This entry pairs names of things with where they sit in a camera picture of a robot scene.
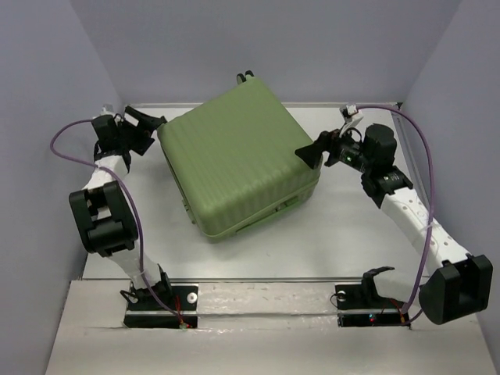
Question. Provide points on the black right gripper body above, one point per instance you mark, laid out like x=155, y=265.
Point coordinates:
x=344, y=150

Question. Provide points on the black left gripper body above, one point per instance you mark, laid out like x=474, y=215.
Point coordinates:
x=134, y=137

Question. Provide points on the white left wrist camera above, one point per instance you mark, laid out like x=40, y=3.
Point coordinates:
x=107, y=109

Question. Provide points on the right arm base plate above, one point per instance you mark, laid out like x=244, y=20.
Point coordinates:
x=355, y=308

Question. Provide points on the green hard-shell suitcase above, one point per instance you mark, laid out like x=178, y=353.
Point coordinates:
x=233, y=159

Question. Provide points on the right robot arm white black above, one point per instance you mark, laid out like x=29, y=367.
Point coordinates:
x=459, y=283

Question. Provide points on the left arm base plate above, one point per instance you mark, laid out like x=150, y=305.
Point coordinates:
x=148, y=314

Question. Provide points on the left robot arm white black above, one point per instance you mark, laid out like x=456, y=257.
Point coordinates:
x=106, y=217

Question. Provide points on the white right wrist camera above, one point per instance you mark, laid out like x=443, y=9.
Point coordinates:
x=352, y=116

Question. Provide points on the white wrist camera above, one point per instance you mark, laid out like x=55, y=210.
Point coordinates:
x=107, y=109
x=352, y=116

